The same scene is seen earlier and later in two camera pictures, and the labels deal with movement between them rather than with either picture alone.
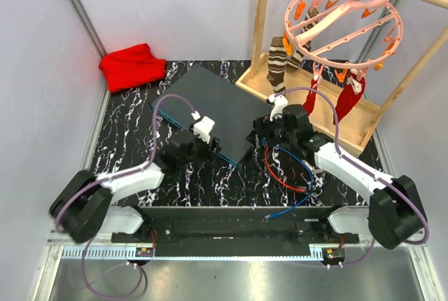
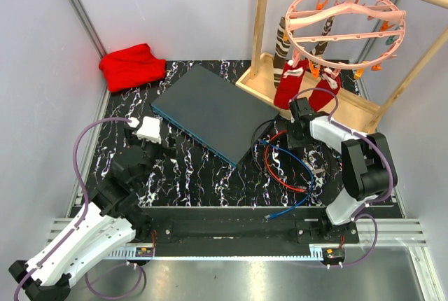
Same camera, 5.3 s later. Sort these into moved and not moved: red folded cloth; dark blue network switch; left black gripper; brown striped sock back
Moved: left black gripper; brown striped sock back
Not moved: dark blue network switch; red folded cloth
